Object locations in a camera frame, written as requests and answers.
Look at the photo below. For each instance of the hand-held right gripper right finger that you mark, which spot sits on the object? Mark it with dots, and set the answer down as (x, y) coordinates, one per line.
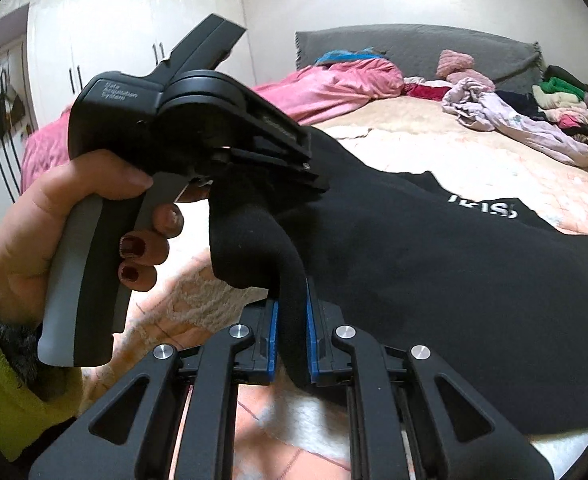
(312, 347)

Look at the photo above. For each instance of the person's left forearm green sleeve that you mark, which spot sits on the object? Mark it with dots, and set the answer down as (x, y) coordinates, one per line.
(3, 385)

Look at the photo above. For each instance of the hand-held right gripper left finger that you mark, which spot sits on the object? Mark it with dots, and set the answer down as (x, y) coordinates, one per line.
(272, 342)

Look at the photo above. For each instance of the lilac crumpled garment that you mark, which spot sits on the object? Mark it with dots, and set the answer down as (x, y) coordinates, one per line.
(524, 127)

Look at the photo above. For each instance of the pink knitted garment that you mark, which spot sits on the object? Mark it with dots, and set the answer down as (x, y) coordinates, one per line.
(455, 62)

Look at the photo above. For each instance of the pink duvet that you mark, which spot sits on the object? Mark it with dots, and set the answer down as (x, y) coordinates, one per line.
(334, 85)

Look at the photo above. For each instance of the person's left hand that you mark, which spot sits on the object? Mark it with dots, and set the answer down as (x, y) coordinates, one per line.
(28, 240)

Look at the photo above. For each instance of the bed with beige sheet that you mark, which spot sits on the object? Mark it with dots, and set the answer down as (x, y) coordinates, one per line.
(404, 110)

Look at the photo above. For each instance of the white wardrobe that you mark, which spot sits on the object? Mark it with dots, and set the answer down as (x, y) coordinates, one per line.
(123, 20)

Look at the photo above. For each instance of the pile of folded clothes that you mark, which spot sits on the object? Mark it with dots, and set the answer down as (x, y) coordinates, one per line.
(564, 100)

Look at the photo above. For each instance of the mauve knitted garment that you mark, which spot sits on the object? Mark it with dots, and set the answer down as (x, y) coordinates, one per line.
(474, 81)

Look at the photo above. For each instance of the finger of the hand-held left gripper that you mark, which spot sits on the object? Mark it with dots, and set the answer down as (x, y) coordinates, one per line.
(279, 135)
(284, 172)

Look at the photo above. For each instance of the peach and white patterned blanket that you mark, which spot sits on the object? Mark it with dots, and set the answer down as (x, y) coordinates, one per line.
(499, 160)

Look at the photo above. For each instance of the black shirt with orange sleeves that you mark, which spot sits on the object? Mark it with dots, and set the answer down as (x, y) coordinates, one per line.
(424, 270)

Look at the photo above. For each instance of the blue cloth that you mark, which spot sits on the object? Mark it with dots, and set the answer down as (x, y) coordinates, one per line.
(354, 55)

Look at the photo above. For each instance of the grey headboard cover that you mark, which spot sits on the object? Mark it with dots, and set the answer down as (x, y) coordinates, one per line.
(414, 45)

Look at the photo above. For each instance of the red cloth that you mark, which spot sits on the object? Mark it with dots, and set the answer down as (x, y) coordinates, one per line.
(426, 92)

